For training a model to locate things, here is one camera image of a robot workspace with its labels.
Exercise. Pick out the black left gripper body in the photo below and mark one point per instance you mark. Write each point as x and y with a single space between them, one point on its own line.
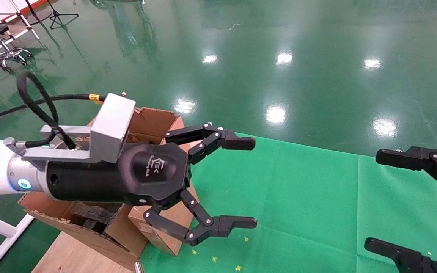
150 174

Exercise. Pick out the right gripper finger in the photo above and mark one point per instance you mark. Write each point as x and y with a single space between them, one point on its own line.
423 159
408 259

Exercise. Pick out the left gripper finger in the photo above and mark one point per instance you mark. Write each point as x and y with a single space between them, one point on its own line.
233 223
237 143

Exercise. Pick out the small brown cardboard box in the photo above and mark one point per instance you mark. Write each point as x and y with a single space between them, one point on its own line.
165 239

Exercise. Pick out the large open cardboard carton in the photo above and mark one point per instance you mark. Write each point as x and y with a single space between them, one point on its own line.
123 235

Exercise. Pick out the green table cloth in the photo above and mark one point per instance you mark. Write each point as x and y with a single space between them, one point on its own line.
298 208

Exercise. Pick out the black foam block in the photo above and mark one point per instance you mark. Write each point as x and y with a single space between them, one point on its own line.
93 214

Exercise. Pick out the black tripod stand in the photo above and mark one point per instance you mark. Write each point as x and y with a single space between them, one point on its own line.
57 15

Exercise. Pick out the black round-base stand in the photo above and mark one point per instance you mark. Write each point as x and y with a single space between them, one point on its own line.
42 17

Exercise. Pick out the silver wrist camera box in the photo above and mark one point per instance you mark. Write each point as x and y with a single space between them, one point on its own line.
112 125

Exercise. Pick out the white pipe rack frame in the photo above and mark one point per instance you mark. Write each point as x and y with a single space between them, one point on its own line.
34 32

